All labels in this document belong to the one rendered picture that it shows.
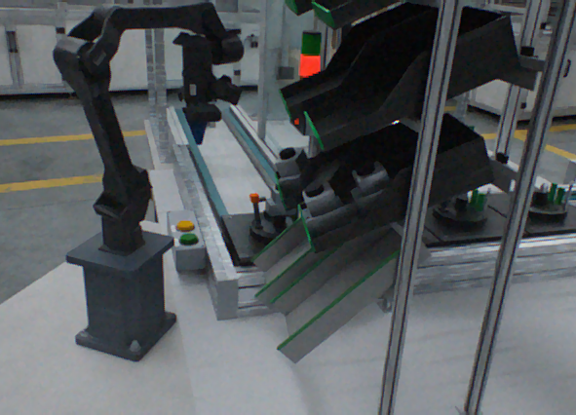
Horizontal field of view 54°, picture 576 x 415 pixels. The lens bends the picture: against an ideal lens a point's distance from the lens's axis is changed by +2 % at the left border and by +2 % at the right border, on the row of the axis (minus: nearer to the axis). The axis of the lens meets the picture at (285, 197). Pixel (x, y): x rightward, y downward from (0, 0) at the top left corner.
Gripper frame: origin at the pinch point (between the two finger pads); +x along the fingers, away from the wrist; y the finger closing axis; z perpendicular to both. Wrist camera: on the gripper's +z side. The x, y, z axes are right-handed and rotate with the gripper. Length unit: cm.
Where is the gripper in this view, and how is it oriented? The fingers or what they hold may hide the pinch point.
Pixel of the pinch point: (198, 128)
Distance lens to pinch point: 117.0
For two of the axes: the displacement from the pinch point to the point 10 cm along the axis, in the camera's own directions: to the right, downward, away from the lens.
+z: 9.6, -0.7, 2.7
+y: -2.8, -4.0, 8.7
